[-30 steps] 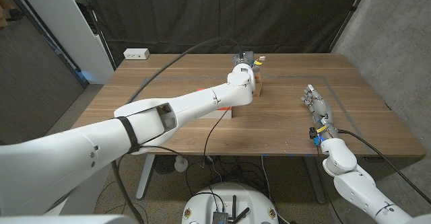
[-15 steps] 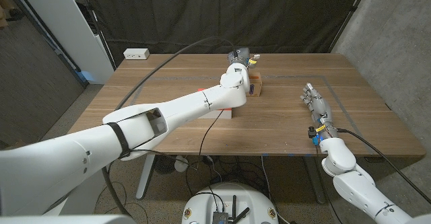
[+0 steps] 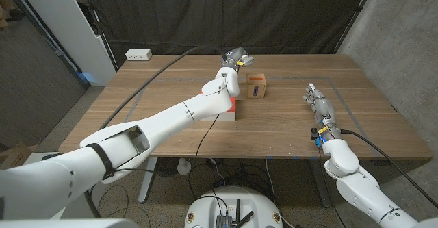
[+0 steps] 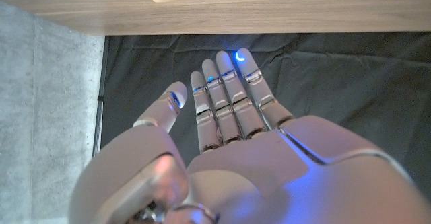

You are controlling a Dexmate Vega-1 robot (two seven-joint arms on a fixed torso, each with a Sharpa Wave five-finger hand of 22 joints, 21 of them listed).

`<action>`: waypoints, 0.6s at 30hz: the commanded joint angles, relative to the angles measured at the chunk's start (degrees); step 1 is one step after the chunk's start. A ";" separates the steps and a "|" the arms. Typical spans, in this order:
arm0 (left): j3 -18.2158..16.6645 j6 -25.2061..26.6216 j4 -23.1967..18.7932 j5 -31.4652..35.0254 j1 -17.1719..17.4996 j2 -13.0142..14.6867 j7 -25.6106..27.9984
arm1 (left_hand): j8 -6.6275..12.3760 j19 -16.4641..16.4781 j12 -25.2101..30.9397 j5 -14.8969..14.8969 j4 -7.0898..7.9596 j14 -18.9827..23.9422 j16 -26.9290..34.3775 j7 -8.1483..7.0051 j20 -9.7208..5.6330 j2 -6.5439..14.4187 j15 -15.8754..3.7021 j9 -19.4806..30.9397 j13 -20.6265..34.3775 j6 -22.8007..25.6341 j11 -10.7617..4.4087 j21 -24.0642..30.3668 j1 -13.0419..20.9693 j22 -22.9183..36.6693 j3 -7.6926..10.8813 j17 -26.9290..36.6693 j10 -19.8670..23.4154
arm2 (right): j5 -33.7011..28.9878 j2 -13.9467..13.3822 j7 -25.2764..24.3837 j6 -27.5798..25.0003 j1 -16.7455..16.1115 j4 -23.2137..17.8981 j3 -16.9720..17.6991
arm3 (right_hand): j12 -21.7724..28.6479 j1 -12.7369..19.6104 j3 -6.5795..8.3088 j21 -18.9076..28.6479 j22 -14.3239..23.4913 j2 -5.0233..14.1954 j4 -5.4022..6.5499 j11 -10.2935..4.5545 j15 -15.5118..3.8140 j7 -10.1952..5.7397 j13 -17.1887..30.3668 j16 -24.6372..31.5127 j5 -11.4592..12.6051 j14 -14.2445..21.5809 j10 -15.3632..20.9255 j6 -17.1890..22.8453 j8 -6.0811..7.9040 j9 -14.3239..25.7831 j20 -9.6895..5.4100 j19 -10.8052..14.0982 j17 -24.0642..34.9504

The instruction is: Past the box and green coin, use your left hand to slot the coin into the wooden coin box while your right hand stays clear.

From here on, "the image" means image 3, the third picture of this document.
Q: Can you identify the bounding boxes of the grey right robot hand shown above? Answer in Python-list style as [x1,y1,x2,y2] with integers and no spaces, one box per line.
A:
[302,82,342,147]

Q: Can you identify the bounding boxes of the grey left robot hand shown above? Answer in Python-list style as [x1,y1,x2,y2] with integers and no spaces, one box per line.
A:
[220,47,255,72]

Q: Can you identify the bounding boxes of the wooden coin box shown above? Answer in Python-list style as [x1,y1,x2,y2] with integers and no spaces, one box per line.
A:
[246,73,268,99]

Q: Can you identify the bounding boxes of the white box with orange lid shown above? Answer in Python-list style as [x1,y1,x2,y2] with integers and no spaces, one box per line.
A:
[201,96,237,122]

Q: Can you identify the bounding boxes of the cardboard box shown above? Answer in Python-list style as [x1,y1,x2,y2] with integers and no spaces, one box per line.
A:
[0,142,35,170]

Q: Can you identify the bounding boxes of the black curtain backdrop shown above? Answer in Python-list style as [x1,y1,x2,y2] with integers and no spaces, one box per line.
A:
[83,0,372,68]

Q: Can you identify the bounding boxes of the grey table leg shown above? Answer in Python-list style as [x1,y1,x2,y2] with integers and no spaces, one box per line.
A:
[307,158,332,208]

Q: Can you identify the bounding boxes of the white power strip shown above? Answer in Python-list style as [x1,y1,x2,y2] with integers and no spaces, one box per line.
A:
[125,49,153,62]

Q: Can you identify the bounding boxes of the black backdrop stand pole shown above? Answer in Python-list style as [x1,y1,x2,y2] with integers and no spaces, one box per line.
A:
[77,0,120,73]
[333,0,379,54]

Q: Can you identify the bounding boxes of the small white round device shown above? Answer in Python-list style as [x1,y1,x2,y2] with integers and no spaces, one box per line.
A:
[177,157,192,176]

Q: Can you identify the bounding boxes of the small black fan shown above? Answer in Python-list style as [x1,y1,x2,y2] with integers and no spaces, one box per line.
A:
[157,157,179,178]

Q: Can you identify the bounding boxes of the white table leg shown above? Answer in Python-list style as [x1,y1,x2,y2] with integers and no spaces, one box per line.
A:
[138,157,158,203]

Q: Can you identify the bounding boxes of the grey module with black antennas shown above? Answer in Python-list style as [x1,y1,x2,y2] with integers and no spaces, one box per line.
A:
[215,198,255,228]

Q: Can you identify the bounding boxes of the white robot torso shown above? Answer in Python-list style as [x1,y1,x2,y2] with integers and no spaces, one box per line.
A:
[184,186,284,228]

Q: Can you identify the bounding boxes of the white cabinet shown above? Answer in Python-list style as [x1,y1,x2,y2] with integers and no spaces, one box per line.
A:
[13,0,116,86]

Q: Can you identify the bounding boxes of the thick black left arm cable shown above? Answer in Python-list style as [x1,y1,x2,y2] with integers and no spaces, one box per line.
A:
[83,45,229,218]

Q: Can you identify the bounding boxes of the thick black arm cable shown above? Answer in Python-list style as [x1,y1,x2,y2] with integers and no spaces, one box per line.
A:
[339,128,438,209]
[83,45,229,218]

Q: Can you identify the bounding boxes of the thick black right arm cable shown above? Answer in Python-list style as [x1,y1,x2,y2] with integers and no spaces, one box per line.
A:
[339,128,438,209]

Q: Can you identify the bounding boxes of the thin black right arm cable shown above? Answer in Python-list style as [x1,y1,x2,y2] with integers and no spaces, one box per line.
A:
[318,147,348,228]

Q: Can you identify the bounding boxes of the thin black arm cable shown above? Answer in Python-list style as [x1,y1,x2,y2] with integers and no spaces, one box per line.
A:
[114,114,220,174]
[318,147,348,228]

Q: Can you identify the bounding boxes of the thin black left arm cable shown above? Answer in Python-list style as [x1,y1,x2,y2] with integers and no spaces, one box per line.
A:
[114,114,220,174]

